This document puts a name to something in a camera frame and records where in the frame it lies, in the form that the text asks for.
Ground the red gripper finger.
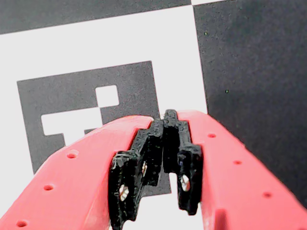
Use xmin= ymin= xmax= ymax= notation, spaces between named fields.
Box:
xmin=163 ymin=109 xmax=307 ymax=230
xmin=0 ymin=115 xmax=164 ymax=230

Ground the black white marker mat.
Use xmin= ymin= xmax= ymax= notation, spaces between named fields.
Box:
xmin=0 ymin=0 xmax=307 ymax=230

